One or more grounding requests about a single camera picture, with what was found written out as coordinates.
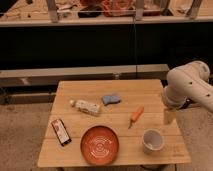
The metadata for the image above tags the white plastic bottle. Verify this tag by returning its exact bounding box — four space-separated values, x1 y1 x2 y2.
70 100 101 116

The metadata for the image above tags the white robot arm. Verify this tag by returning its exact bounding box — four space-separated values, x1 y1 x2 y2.
162 61 213 113

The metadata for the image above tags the orange ceramic bowl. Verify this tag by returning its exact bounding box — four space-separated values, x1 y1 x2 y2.
80 125 119 166

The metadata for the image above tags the blue sponge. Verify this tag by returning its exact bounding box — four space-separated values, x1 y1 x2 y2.
102 94 121 106

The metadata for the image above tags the orange carrot toy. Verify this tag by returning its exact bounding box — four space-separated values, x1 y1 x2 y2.
129 106 144 128

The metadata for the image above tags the wooden folding table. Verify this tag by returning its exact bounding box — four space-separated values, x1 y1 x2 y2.
38 79 191 167

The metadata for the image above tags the white paper cup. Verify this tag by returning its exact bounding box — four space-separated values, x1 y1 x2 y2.
142 129 164 154

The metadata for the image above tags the black hanging cable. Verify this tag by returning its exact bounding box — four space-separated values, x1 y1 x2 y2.
132 14 139 80

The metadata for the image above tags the grey metal bench rail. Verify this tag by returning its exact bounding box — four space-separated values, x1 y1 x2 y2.
0 64 169 87

